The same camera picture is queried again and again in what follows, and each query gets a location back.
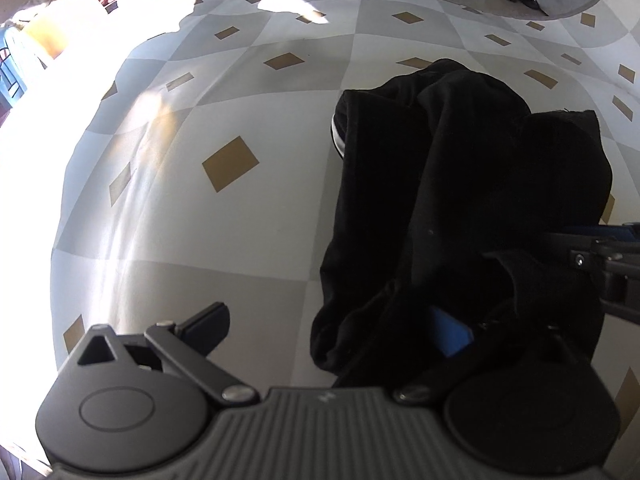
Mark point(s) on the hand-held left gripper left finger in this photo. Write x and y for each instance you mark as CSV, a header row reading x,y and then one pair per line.
x,y
207,330

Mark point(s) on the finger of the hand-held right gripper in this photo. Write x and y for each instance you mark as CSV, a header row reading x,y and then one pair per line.
x,y
565,246
610,232

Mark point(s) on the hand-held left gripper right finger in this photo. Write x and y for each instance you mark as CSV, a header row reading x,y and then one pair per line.
x,y
450,335

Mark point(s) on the black pants with white stripes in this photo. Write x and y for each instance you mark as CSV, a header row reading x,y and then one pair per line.
x,y
450,185

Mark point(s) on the grey white checkered bed sheet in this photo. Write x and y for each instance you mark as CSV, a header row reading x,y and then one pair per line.
x,y
225,240

